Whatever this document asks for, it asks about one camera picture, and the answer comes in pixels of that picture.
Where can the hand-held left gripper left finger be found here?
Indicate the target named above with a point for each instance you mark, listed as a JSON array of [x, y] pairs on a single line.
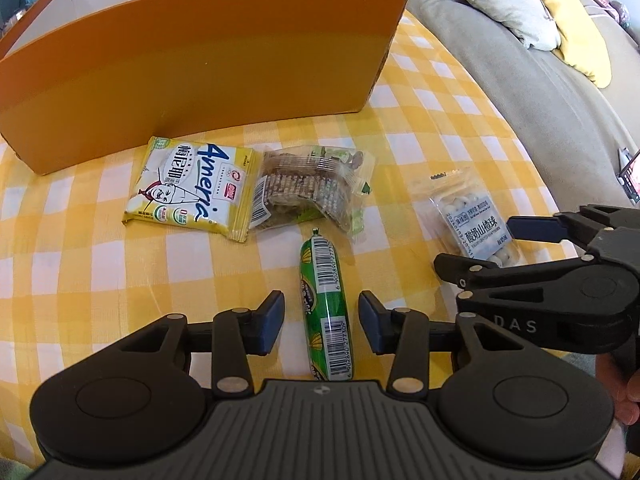
[[270, 322]]

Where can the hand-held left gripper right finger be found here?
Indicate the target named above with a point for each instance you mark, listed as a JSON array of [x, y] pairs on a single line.
[[370, 322]]

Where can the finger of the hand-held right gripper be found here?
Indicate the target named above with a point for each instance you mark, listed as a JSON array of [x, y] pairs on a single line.
[[500, 272], [535, 227]]

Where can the green sausage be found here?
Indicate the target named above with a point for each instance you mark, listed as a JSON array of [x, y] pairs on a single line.
[[322, 300]]

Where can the clear packet of white balls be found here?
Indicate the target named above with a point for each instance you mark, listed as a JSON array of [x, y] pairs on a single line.
[[470, 220]]

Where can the orange cardboard box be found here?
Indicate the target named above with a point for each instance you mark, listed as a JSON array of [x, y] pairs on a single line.
[[200, 75]]

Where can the person's right hand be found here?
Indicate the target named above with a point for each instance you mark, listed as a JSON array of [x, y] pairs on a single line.
[[610, 375]]

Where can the smartphone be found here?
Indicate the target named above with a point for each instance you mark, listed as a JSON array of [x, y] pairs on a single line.
[[631, 180]]

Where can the beige sofa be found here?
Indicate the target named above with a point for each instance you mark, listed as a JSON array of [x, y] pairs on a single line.
[[525, 110]]

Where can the clear packet of brown biscuits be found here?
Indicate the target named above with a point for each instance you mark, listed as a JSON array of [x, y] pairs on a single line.
[[300, 185]]

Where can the yellow white wafer packet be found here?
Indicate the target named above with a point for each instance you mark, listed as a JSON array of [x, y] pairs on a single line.
[[185, 190]]

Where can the yellow checked tablecloth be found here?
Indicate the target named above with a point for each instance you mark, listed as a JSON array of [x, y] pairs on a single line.
[[75, 260]]

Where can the yellow pillow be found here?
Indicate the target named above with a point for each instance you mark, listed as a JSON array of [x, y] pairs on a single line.
[[575, 25]]

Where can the white pillow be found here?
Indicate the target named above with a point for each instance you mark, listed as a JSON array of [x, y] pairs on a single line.
[[490, 0]]

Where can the pink patterned cloth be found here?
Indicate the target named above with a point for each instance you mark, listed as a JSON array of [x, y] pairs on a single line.
[[607, 5]]

